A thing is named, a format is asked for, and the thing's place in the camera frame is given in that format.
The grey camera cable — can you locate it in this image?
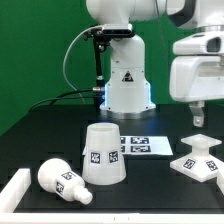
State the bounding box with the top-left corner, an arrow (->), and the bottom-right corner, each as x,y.
62,26 -> 96,105

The black cable on table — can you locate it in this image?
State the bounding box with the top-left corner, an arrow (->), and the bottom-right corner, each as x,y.
29,88 -> 101,113

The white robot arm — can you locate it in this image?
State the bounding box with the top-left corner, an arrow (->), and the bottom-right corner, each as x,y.
86,0 -> 224,127

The white table border frame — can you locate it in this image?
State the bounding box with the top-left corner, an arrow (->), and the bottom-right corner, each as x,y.
0,168 -> 224,224

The white marker sheet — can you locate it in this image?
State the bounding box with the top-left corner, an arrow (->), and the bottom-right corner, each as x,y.
83,136 -> 173,155

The white lamp base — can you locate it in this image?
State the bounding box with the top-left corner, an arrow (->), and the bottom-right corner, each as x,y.
170,134 -> 222,182

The white lamp bulb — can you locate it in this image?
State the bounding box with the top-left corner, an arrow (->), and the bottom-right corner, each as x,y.
37,158 -> 93,205

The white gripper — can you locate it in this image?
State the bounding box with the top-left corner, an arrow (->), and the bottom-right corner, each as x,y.
169,33 -> 224,127

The white lamp shade cone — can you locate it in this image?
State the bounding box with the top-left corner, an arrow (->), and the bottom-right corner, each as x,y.
82,123 -> 126,185

